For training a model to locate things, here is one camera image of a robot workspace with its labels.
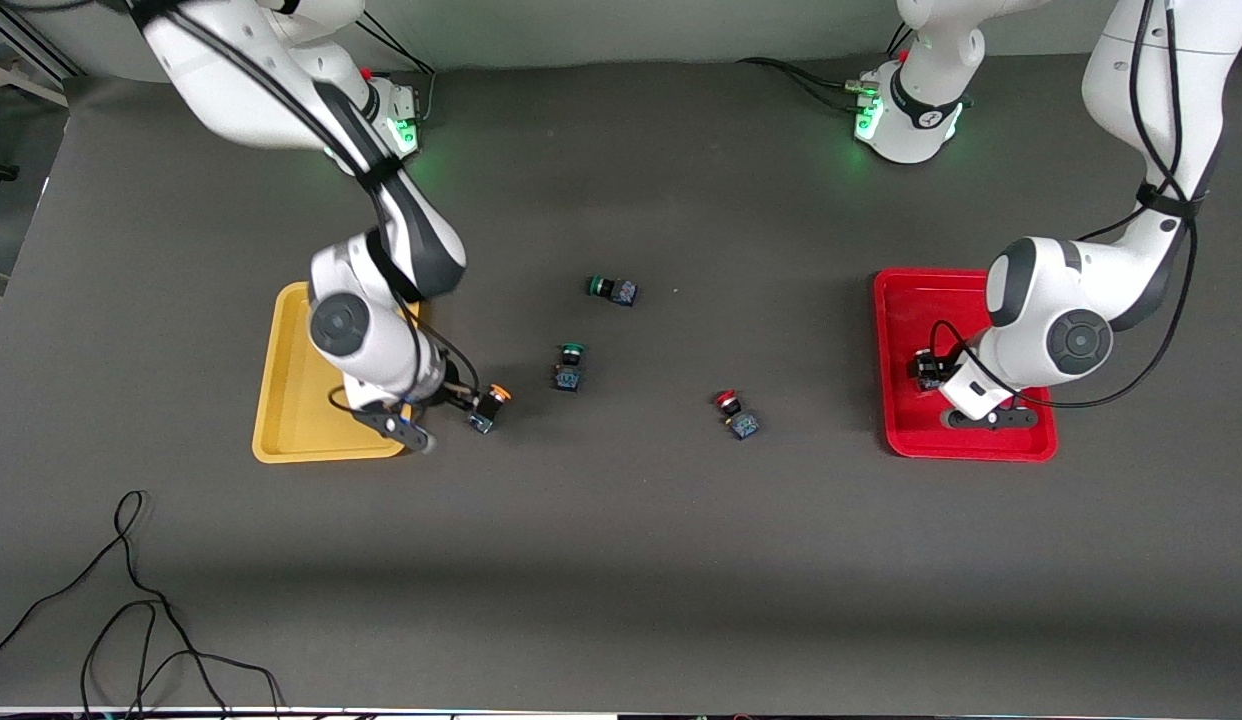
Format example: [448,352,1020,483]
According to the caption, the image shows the dark grey table mat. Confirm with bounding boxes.
[0,45,1242,713]

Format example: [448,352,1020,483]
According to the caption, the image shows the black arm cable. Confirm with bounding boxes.
[929,0,1232,411]
[121,0,482,401]

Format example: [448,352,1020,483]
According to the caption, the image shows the yellow push button switch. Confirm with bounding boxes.
[468,384,513,435]

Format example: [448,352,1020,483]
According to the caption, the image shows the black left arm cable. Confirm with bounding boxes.
[929,0,1232,411]

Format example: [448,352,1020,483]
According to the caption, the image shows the thin black loose cable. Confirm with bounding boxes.
[0,490,284,720]

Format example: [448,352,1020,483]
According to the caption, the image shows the grey metal frame strut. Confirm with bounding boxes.
[0,5,82,109]

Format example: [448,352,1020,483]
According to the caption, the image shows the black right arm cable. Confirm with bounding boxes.
[121,0,482,401]

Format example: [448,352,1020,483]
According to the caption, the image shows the red plastic tray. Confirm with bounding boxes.
[873,268,1059,463]

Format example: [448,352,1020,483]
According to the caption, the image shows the yellow plastic tray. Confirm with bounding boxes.
[252,281,422,464]

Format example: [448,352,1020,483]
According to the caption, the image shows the black right base cables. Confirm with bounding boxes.
[356,18,437,126]

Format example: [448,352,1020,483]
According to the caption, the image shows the black left base cable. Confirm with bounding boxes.
[736,57,872,111]

